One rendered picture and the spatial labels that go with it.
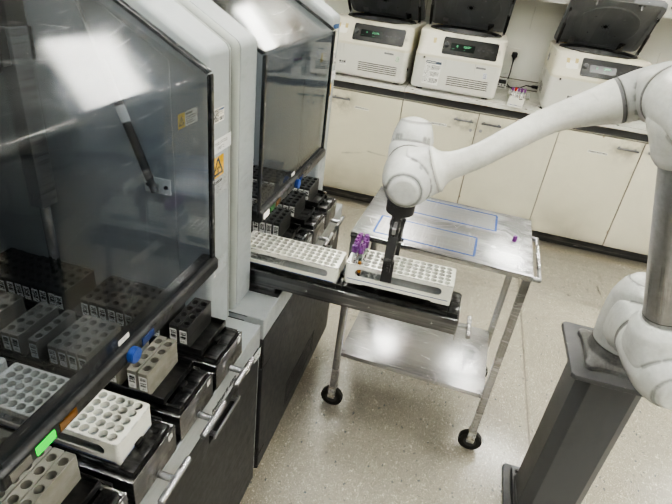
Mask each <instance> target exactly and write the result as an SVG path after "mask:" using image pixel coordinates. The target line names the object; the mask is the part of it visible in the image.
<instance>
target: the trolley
mask: <svg viewBox="0 0 672 504"><path fill-rule="evenodd" d="M386 204H387V197H386V193H385V190H384V187H383V186H381V188H380V189H379V190H378V192H377V193H376V195H375V196H374V198H373V199H372V201H371V202H370V204H369V205H368V207H367V208H366V210H365V211H364V213H363V214H362V216H361V217H360V219H359V220H358V222H357V223H356V225H355V226H354V228H353V229H352V231H351V234H350V236H351V240H350V247H349V254H348V258H349V256H350V254H351V253H352V245H353V244H354V242H355V239H356V238H357V235H359V233H360V232H362V233H364V237H365V234H370V242H371V248H370V250H374V251H377V245H378V244H382V245H387V240H388V232H389V227H390V225H389V223H390V219H391V217H392V215H390V214H388V213H387V211H386ZM514 235H516V236H518V238H517V242H513V241H512V239H513V236H514ZM402 239H404V241H403V242H401V247H400V249H402V250H406V251H410V252H414V253H418V254H422V255H426V256H430V257H434V258H438V259H442V260H446V261H450V262H454V263H458V264H462V265H466V266H470V267H474V268H478V269H482V270H486V271H490V272H494V273H498V274H502V275H506V276H505V279H504V282H503V285H502V288H501V291H500V294H499V297H498V300H497V303H496V306H495V309H494V312H493V315H492V318H491V321H490V324H489V327H488V330H483V329H480V328H476V327H472V326H471V337H470V339H466V338H465V335H466V329H464V328H460V327H457V329H456V333H455V336H454V340H453V334H449V333H445V332H441V331H437V330H433V329H429V328H425V327H421V326H418V325H414V324H410V323H406V322H402V321H398V320H394V319H390V318H386V317H383V316H379V315H375V314H371V313H367V312H363V311H359V313H358V316H357V318H356V320H355V322H354V324H353V326H352V328H351V330H350V332H349V334H348V336H347V338H346V340H345V342H344V344H343V341H344V334H345V328H346V321H347V314H348V307H344V306H341V309H340V316H339V323H338V330H337V337H336V344H335V351H334V358H333V365H332V372H331V379H330V385H327V386H325V387H324V388H323V389H322V392H321V397H322V399H323V400H324V401H325V402H326V403H328V404H331V405H337V404H339V403H340V402H341V400H342V398H343V394H342V392H341V390H340V389H339V388H337V387H338V382H337V380H338V373H339V367H340V360H341V356H342V357H346V358H349V359H352V360H355V361H359V362H362V363H365V364H369V365H372V366H375V367H379V368H382V369H385V370H388V371H392V372H395V373H398V374H402V375H405V376H408V377H412V378H415V379H418V380H421V381H425V382H428V383H431V384H435V385H438V386H441V387H445V388H448V389H451V390H454V391H458V392H461V393H464V394H468V395H471V396H474V397H478V398H480V401H479V404H478V406H477V409H476V412H475V415H474V418H473V421H472V424H470V426H469V429H464V430H461V431H460V432H459V434H458V442H459V444H460V445H461V446H462V447H464V448H466V449H470V450H474V449H477V448H479V447H480V446H481V443H482V437H481V435H480V434H479V433H478V432H477V430H478V427H479V424H480V421H481V419H482V416H483V413H484V410H485V408H486V405H487V402H488V399H489V397H490V394H491V391H492V388H493V386H494V383H495V380H496V377H497V374H498V372H499V369H500V366H501V363H502V361H503V358H504V355H505V352H506V350H507V347H508V344H509V341H510V339H511V336H512V333H513V330H514V328H515V325H516V322H517V319H518V316H519V314H520V311H521V308H522V305H523V303H524V300H525V297H526V294H527V292H528V289H529V286H530V283H531V282H536V283H541V282H542V278H541V263H540V247H539V238H538V237H534V236H532V222H531V220H529V219H525V218H520V217H516V216H512V215H507V214H503V213H498V212H494V211H489V210H485V209H481V208H476V207H472V206H467V205H463V204H458V203H454V202H450V201H445V200H441V199H436V198H432V197H430V198H428V199H427V200H425V201H424V202H422V203H421V204H419V205H417V206H415V211H414V214H413V216H411V217H409V218H406V223H405V226H404V229H403V236H402ZM532 241H535V245H536V265H537V277H534V273H533V247H532ZM512 277H514V278H518V279H522V281H521V284H520V287H519V289H518V292H517V295H516V298H515V301H514V304H513V307H512V309H511V312H510V315H509V318H508V321H507V324H506V327H505V329H504V332H503V335H502V338H501V341H500V344H499V346H498V349H497V352H496V355H495V358H494V361H493V364H492V366H491V369H490V372H489V375H488V378H487V381H486V384H485V377H486V376H487V373H488V368H487V366H486V364H487V353H488V348H489V345H490V342H491V339H492V336H493V333H494V330H495V327H496V324H497V321H498V319H499V316H500V313H501V310H502V307H503V304H504V301H505V298H506V295H507V292H508V289H509V286H510V283H511V280H512Z"/></svg>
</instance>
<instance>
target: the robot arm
mask: <svg viewBox="0 0 672 504"><path fill-rule="evenodd" d="M640 120H641V121H642V122H645V123H646V128H647V134H648V141H649V150H650V157H651V159H652V161H653V163H654V164H655V165H656V166H657V174H656V184H655V193H654V203H653V212H652V222H651V231H650V241H649V250H648V260H647V269H646V273H645V272H636V273H634V274H630V275H627V276H626V277H624V278H623V279H622V280H620V281H619V282H618V283H617V284H616V285H615V286H614V287H613V288H612V290H611V291H610V293H609V294H608V296H607V298H606V300H605V302H604V304H603V306H602V308H601V310H600V313H599V315H598V318H597V320H596V324H595V327H594V329H593V331H590V330H587V329H583V328H581V329H579V330H578V332H577V334H578V336H579V337H580V339H581V343H582V347H583V352H584V356H585V363H584V366H585V367H586V368H587V369H588V370H591V371H600V372H604V373H608V374H612V375H616V376H620V377H624V378H628V379H629V380H630V381H631V383H632V385H633V386H634V388H635V389H636V390H637V391H638V392H639V393H640V394H641V395H642V396H643V397H644V398H645V399H647V400H648V401H649V402H651V403H652V404H654V405H656V406H658V407H663V408H665V409H668V410H672V60H671V61H666V62H662V63H658V64H654V65H651V66H647V67H643V68H640V69H637V70H634V71H631V72H629V73H626V74H624V75H621V76H618V77H616V78H613V79H610V80H608V81H606V82H604V83H602V84H600V85H598V86H596V87H593V88H591V89H589V90H586V91H584V92H582V93H580V94H577V95H575V96H572V97H570V98H567V99H565V100H562V101H560V102H557V103H555V104H552V105H550V106H548V107H545V108H543V109H541V110H538V111H536V112H534V113H532V114H530V115H528V116H526V117H524V118H522V119H520V120H519V121H517V122H515V123H513V124H511V125H509V126H508V127H506V128H504V129H502V130H500V131H498V132H496V133H495V134H493V135H491V136H489V137H487V138H485V139H483V140H482V141H480V142H478V143H475V144H473V145H471V146H468V147H465V148H462V149H459V150H454V151H440V150H438V149H436V148H434V147H433V143H434V137H433V128H432V124H431V123H430V122H429V121H427V120H425V119H423V118H420V117H414V116H412V117H405V118H402V119H400V121H399V122H398V124H397V126H396V128H395V130H394V132H393V135H392V139H391V143H390V145H389V150H388V156H387V161H386V163H385V165H384V168H383V173H382V184H383V187H384V190H385V193H386V197H387V204H386V211H387V213H388V214H390V215H392V217H391V219H390V223H389V225H390V227H389V232H388V240H387V245H386V250H385V254H384V259H383V258H381V260H382V261H383V265H382V271H381V277H380V281H382V282H386V283H391V279H392V273H393V268H394V263H395V260H394V256H395V255H397V256H399V253H400V247H401V242H403V241H404V239H402V236H403V229H404V226H405V223H406V218H409V217H411V216H413V214H414V211H415V206H417V205H419V204H421V203H422V202H424V201H425V200H427V199H428V198H430V197H431V196H433V195H435V194H437V193H439V192H442V191H443V189H444V187H445V186H446V185H447V184H448V182H450V181H451V180H453V179H455V178H458V177H460V176H463V175H466V174H468V173H471V172H473V171H476V170H478V169H481V168H483V167H485V166H487V165H489V164H491V163H493V162H495V161H497V160H499V159H501V158H503V157H505V156H507V155H509V154H511V153H513V152H515V151H517V150H519V149H521V148H523V147H525V146H527V145H529V144H531V143H533V142H535V141H537V140H539V139H541V138H544V137H546V136H548V135H551V134H553V133H556V132H559V131H563V130H567V129H572V128H578V127H586V126H596V125H608V124H620V123H626V122H632V121H640Z"/></svg>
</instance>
